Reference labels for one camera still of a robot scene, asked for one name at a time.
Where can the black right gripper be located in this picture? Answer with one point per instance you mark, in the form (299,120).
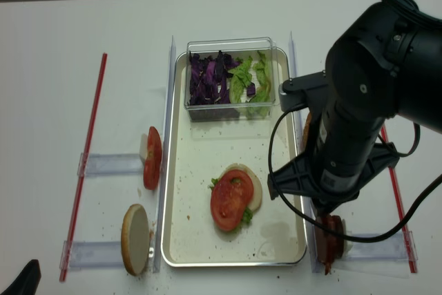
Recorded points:
(333,171)

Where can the left red strip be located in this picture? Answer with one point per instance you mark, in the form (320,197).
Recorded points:
(80,178)

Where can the tomato slice on tray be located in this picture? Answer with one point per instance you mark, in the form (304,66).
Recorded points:
(229,201)

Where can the clear plastic salad container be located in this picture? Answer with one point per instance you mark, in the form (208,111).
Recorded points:
(237,48)

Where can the green lettuce leaves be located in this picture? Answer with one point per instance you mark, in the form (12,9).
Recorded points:
(251,85)

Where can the sesame burger buns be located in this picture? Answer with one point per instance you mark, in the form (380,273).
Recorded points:
(305,132)

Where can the left lower clear rail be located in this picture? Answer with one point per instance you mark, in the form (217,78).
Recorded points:
(91,255)

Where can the left upper clear rail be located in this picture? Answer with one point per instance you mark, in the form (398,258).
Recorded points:
(94,164)

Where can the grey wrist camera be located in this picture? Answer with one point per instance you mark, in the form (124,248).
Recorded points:
(307,91)

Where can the right lower clear rail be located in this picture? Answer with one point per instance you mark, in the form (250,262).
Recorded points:
(399,247)

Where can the shredded purple cabbage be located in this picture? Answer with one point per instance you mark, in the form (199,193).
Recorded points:
(209,77)

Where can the silver metal tray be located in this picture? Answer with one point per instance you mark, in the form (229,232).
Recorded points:
(199,152)

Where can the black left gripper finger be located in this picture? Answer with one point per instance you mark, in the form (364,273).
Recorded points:
(27,281)

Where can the right red strip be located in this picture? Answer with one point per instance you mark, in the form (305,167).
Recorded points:
(401,214)

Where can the upright bun half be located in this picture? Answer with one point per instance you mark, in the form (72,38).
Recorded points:
(135,240)

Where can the clear rail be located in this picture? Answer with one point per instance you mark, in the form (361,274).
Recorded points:
(91,255)
(94,164)
(399,247)

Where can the stack of meat patties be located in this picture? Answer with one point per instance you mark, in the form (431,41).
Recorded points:
(329,247)

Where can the lettuce under tomato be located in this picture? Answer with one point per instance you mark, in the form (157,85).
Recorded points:
(247,217)

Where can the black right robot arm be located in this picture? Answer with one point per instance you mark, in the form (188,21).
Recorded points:
(387,63)

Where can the red strip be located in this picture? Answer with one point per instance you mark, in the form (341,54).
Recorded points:
(80,178)
(401,214)

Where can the left clear vertical divider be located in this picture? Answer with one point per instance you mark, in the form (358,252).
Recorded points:
(157,255)

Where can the upright tomato slice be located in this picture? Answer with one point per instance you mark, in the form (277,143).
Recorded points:
(153,161)

